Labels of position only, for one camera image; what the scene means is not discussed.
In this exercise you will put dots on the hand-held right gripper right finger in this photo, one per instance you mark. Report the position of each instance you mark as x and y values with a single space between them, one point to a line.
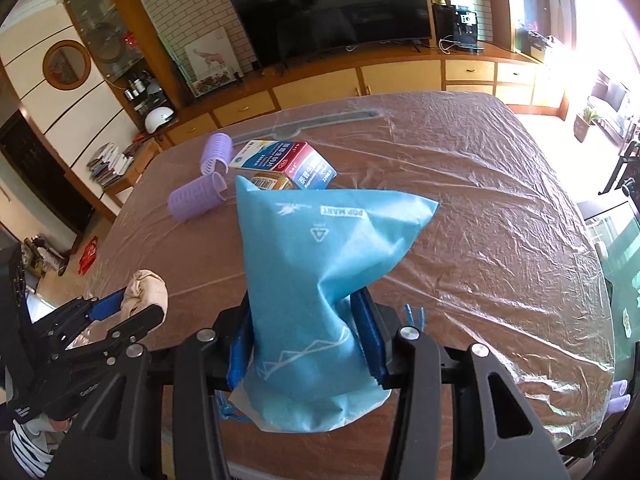
372 345

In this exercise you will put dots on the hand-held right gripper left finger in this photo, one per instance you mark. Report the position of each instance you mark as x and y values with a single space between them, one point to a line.
240 355

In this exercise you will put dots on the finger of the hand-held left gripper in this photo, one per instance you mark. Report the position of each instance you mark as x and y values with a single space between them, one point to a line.
145 320
107 305

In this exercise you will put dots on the beige tissue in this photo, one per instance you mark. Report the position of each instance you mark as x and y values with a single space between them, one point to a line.
145 290

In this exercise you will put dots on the person's left forearm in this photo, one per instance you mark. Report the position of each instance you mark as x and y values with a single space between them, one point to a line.
30 450

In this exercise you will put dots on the red bag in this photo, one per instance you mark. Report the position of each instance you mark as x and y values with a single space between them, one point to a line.
88 257

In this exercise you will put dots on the purple hair roller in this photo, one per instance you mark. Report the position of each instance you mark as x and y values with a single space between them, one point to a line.
619 404
216 152
621 387
195 199

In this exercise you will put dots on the stack of books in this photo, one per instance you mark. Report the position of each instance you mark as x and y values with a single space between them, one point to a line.
107 165

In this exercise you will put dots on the orange medicine box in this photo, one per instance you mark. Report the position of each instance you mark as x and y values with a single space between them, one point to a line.
270 181

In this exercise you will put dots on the white blue red medicine box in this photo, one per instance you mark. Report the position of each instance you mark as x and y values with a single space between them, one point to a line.
305 165

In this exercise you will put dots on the white helmet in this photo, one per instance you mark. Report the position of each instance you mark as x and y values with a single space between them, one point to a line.
160 120

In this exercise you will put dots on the floral picture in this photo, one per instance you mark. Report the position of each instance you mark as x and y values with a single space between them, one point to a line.
212 83

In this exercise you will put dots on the glass top side table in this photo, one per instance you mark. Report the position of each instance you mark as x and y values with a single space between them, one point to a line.
617 245

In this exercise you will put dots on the wooden television sideboard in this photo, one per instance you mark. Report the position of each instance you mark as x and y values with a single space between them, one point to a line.
400 77

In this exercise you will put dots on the giraffe picture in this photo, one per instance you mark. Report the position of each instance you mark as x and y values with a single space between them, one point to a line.
210 55

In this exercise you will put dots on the glass display cabinet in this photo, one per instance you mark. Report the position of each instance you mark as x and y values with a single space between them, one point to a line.
110 25

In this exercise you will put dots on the potted plant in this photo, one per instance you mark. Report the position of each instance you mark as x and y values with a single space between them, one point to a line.
586 127

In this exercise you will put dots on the carved dark wooden chair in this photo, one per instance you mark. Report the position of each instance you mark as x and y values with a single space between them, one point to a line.
625 170

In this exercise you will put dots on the black coffee machine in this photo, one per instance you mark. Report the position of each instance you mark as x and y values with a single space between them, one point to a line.
457 25

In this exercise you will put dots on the black flat screen television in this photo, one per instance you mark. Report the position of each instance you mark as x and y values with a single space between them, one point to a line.
330 10

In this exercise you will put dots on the grey armchair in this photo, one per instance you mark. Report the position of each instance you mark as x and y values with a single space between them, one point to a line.
612 100

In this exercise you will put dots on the round wooden wall plaque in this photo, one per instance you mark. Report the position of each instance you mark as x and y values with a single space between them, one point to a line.
66 65

